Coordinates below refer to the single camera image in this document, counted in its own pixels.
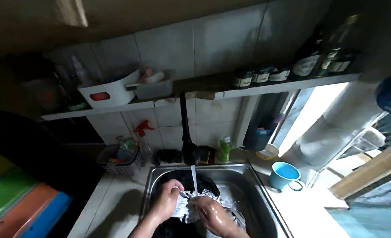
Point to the person's right hand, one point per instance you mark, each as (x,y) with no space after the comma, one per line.
(216,216)

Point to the dark jar, pale label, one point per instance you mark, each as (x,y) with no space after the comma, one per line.
(342,65)

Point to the stainless steel sink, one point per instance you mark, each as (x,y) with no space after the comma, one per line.
(256,198)

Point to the tall clear glass bottle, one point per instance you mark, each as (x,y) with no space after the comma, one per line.
(327,62)

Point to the person's left hand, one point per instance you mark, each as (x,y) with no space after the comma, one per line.
(165,203)

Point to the green and white plastic packet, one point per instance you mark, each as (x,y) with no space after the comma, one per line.
(128,145)

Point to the person's left thumb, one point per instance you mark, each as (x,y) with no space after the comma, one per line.
(175,192)

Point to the wall shelf ledge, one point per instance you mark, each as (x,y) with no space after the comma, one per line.
(265,90)

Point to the small dark jar, white label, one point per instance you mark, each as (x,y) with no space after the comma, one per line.
(261,77)
(243,81)
(279,75)

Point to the white plastic container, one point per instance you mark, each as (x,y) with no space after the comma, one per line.
(120,92)

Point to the person's left fingers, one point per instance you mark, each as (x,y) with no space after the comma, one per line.
(174,182)

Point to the clear spray bottle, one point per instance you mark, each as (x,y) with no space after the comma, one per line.
(79,71)

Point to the window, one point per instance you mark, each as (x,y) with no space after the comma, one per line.
(309,114)

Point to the person's right fingers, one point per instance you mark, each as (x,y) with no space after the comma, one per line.
(200,202)

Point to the spray bottle with red trigger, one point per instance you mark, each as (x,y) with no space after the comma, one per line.
(143,128)

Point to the large dark bottle, oval label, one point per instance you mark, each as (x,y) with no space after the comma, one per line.
(306,64)

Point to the person's left forearm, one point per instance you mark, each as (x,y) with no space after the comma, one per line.
(145,227)

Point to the light blue plastic mug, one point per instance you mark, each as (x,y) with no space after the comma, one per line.
(279,180)

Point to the person's right forearm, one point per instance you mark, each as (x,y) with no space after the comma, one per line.
(236,232)

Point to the black and white patterned cloth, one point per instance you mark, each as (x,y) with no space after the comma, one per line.
(182,207)

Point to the yellow and white tub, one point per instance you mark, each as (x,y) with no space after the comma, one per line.
(267,154)

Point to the grey plastic basket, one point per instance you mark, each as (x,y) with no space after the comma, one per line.
(125,166)

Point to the white cylindrical object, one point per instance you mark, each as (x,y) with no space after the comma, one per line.
(155,77)

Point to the clear plastic box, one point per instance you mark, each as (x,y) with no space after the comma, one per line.
(154,90)

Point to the black faucet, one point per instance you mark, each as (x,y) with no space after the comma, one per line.
(186,135)

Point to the multicoloured plastic drawer cabinet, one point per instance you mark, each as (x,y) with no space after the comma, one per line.
(18,207)

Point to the wooden plank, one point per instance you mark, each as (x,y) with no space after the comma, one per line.
(375,168)

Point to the green bottle with white cap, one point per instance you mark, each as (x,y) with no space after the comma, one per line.
(225,152)

